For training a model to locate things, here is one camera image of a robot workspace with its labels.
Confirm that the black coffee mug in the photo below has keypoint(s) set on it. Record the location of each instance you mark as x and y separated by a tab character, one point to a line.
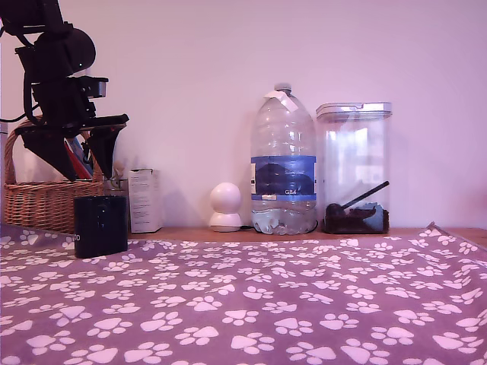
100	228

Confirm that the dark coffee beans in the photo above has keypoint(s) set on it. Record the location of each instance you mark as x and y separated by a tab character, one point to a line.
340	225

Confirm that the blue pen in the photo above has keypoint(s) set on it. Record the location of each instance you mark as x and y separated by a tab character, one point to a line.
86	154

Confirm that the red pen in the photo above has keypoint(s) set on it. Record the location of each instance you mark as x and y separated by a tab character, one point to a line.
73	159

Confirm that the white bottle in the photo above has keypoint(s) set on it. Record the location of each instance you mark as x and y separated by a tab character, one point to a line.
2	171

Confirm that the white printed carton box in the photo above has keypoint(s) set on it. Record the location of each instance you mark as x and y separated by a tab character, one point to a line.
144	205

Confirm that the large clear water bottle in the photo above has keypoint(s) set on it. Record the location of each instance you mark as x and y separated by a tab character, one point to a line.
283	152

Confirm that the purple paw print cloth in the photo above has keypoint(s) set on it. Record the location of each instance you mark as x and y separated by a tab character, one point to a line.
243	304

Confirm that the clear storage container with lid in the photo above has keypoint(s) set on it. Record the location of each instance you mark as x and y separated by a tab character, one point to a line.
355	152

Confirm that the black scoop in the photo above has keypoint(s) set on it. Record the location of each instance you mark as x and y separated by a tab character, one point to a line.
365	195

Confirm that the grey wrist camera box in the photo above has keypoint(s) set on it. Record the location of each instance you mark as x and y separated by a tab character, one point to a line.
100	87

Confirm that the small white round camera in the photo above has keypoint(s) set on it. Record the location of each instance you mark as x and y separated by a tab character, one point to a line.
225	205

